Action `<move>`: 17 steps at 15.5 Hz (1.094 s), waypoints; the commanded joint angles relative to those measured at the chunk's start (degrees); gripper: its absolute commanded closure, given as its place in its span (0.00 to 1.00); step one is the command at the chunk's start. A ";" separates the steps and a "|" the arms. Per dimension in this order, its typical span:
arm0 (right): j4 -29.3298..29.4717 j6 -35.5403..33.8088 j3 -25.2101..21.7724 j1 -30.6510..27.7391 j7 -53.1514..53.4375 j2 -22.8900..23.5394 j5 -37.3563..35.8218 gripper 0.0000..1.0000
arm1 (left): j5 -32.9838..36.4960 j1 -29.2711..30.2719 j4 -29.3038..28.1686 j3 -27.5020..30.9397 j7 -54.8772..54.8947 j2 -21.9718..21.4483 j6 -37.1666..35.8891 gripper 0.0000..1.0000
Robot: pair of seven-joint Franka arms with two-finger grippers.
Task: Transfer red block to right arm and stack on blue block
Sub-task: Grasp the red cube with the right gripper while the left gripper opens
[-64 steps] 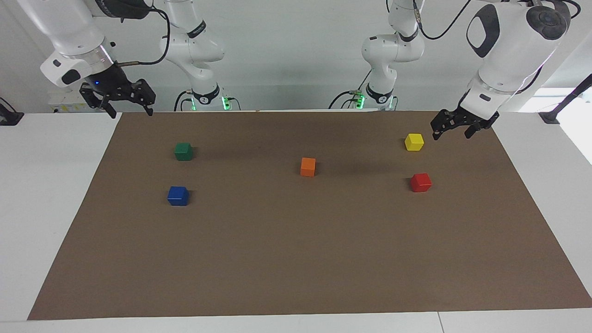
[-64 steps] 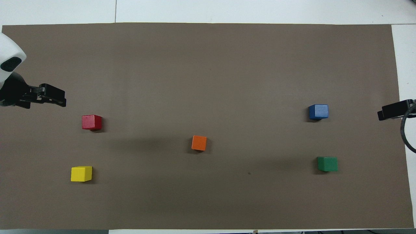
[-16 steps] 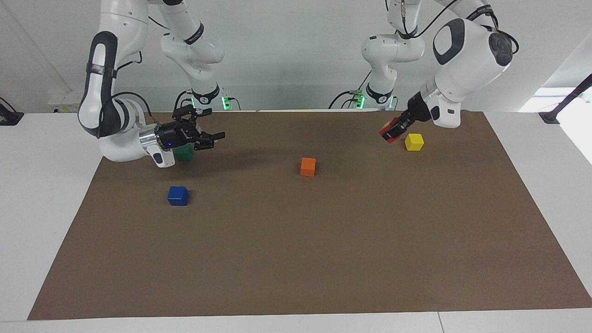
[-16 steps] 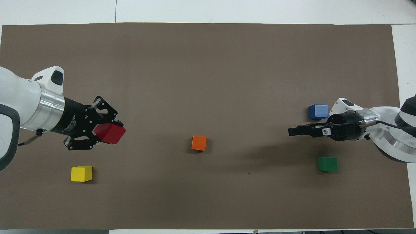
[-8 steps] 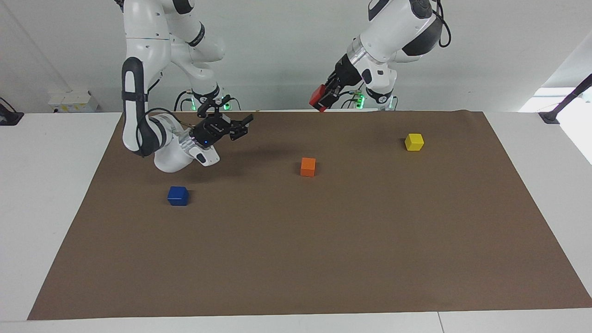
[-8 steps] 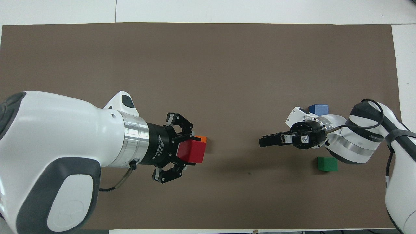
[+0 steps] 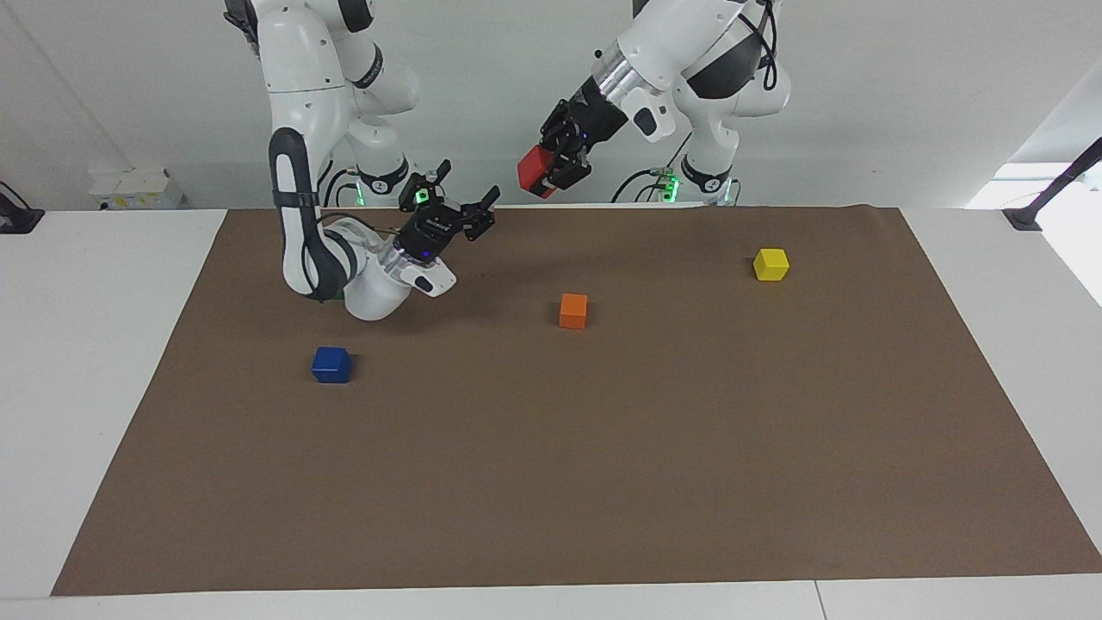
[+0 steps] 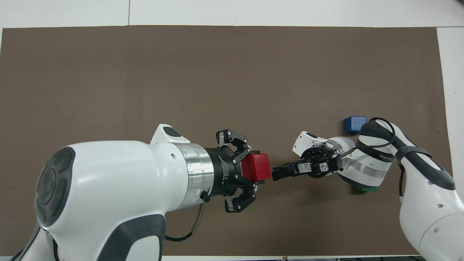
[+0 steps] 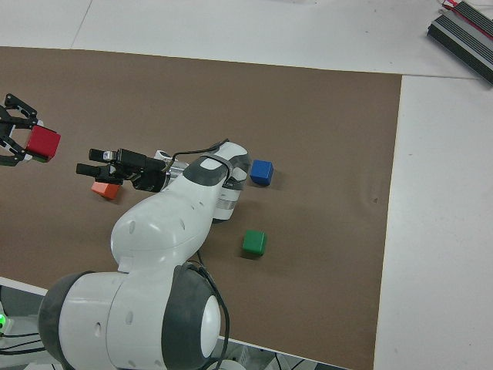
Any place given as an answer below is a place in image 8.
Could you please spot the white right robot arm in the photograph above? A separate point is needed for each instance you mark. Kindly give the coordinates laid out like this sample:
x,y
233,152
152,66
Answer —
x,y
420,181

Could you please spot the red cube block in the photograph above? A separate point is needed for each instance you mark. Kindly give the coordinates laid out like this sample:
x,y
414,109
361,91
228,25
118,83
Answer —
x,y
257,166

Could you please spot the brown table mat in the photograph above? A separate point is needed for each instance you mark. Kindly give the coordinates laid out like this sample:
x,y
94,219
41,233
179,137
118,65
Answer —
x,y
181,83

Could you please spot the blue cube block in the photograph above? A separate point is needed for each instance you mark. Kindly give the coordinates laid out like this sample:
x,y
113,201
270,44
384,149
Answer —
x,y
353,125

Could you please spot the green cube block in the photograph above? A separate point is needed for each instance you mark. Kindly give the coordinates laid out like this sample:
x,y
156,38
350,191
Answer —
x,y
366,189

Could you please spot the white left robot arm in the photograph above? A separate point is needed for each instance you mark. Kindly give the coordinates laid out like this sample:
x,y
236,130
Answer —
x,y
119,195

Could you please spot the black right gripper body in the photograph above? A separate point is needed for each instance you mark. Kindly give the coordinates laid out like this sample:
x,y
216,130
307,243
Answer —
x,y
320,163

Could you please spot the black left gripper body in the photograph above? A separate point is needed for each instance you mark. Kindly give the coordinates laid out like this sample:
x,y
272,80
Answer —
x,y
224,170

